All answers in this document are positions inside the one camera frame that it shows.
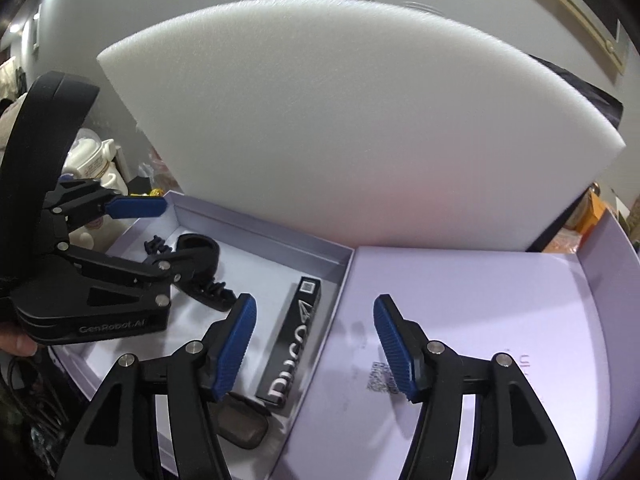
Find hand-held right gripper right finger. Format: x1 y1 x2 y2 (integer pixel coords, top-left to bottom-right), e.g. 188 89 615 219
372 294 578 480

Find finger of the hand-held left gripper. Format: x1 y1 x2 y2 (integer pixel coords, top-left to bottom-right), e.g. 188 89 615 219
45 176 169 233
56 240 186 311

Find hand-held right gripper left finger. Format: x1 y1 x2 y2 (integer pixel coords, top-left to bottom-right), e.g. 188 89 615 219
65 292 258 480

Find black hair claw clip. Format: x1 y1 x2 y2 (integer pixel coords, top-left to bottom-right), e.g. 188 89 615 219
142 235 237 313

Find long black printed box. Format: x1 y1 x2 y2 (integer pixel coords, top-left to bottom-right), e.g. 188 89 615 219
255 275 322 416

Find black ring clamp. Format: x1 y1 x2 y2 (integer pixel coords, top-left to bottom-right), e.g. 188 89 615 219
176 232 222 286

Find dark grey small case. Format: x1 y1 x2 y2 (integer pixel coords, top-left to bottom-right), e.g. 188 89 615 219
209 392 271 451

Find lavender gift box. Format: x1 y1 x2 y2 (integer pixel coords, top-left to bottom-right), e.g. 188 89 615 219
47 190 640 480

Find person's left hand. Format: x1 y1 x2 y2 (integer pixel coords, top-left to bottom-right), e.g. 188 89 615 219
0 321 40 359

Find clear plastic bag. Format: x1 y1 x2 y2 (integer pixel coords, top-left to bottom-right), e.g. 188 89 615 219
134 147 176 198

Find white plush dog mug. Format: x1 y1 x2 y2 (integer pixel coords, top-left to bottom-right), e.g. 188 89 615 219
70 215 123 253

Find cream cartoon pot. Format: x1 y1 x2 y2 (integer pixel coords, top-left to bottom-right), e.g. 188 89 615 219
62 127 126 196

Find white foam board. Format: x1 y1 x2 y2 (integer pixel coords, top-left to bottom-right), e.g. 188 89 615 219
96 0 628 253

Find orange snack packet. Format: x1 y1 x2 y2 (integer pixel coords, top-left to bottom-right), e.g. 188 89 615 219
542 187 640 256

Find black foil bag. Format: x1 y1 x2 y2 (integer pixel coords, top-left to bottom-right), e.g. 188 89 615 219
522 52 626 253

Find white wall switch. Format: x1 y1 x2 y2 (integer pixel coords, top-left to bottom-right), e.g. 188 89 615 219
30 5 43 53

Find gold picture frame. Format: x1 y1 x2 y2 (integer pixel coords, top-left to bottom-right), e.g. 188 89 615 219
530 0 632 77

